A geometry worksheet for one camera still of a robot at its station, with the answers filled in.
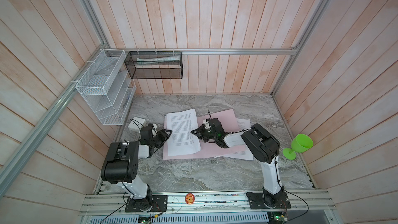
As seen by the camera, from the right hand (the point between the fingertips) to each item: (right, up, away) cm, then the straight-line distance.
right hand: (189, 131), depth 94 cm
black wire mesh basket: (-24, +44, +10) cm, 52 cm away
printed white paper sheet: (-5, -5, -1) cm, 7 cm away
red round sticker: (+1, -30, -19) cm, 36 cm away
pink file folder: (+11, -10, -5) cm, 16 cm away
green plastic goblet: (+57, -3, -17) cm, 59 cm away
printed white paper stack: (+22, 0, -25) cm, 33 cm away
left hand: (-12, -2, +1) cm, 12 cm away
